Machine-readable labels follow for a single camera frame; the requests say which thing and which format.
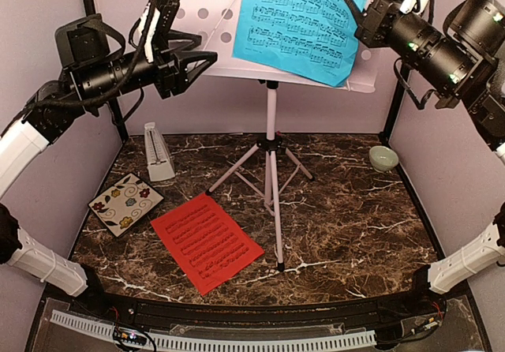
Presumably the black frame post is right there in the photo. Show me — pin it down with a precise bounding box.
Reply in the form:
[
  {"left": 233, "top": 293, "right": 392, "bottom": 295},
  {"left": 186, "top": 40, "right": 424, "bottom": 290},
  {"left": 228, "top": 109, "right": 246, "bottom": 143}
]
[
  {"left": 379, "top": 80, "right": 405, "bottom": 145},
  {"left": 78, "top": 0, "right": 129, "bottom": 142}
]

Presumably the white music stand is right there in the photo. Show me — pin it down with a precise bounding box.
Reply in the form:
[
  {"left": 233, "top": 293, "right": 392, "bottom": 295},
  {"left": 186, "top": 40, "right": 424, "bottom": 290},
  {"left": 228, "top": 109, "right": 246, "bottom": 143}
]
[{"left": 165, "top": 0, "right": 376, "bottom": 272}]

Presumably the left black frame post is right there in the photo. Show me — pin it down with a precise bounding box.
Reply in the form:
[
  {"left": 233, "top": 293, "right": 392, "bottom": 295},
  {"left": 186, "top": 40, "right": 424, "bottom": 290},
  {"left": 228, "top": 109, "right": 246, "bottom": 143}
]
[{"left": 78, "top": 0, "right": 129, "bottom": 142}]

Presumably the black front rail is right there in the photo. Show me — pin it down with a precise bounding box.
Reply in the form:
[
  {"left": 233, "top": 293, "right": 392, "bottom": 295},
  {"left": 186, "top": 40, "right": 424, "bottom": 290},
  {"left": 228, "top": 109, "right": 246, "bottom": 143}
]
[{"left": 58, "top": 264, "right": 447, "bottom": 328}]

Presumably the red sheet music page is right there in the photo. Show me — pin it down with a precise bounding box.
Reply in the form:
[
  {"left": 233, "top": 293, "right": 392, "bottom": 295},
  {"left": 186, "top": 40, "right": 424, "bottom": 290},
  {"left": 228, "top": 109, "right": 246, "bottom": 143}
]
[{"left": 151, "top": 193, "right": 264, "bottom": 296}]

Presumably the pale green bowl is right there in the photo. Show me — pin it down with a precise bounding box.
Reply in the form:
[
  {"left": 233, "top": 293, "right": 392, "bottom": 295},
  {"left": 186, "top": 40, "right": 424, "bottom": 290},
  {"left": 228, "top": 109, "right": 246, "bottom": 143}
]
[{"left": 368, "top": 146, "right": 399, "bottom": 172}]

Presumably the grey cable duct strip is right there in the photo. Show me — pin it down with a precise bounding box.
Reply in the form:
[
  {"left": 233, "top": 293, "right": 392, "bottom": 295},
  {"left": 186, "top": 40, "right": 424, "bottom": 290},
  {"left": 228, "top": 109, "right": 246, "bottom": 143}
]
[{"left": 50, "top": 310, "right": 376, "bottom": 351}]

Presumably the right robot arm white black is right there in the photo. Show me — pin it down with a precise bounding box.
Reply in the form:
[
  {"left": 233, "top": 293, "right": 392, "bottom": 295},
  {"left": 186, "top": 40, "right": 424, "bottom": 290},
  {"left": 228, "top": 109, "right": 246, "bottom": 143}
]
[{"left": 344, "top": 0, "right": 504, "bottom": 159}]

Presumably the right black frame post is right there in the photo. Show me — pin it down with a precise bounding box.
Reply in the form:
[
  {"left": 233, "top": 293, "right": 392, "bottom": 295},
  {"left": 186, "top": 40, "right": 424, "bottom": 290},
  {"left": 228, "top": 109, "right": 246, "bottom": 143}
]
[{"left": 379, "top": 80, "right": 405, "bottom": 145}]

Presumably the white metronome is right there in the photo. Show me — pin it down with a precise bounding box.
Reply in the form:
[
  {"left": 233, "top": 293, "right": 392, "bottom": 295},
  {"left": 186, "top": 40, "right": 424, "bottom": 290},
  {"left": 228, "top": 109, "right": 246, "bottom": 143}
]
[{"left": 144, "top": 122, "right": 176, "bottom": 182}]

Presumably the floral square plate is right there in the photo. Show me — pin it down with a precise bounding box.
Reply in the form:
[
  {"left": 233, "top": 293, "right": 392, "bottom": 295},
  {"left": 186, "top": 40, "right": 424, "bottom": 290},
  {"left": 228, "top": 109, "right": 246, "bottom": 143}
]
[{"left": 88, "top": 173, "right": 163, "bottom": 238}]

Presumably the blue sheet music page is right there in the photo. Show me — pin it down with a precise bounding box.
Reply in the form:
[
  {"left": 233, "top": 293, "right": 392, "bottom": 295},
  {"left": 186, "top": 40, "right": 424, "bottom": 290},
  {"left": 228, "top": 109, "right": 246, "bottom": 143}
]
[{"left": 233, "top": 0, "right": 358, "bottom": 88}]

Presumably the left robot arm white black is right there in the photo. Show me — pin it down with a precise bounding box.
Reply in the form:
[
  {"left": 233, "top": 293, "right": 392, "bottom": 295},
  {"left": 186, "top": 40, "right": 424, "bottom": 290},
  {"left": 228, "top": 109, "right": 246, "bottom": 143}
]
[{"left": 1, "top": 13, "right": 218, "bottom": 317}]

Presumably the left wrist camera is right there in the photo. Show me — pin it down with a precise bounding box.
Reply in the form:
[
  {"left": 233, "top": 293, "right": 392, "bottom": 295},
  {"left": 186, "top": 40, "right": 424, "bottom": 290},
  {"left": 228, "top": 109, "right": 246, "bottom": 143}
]
[{"left": 144, "top": 0, "right": 180, "bottom": 63}]

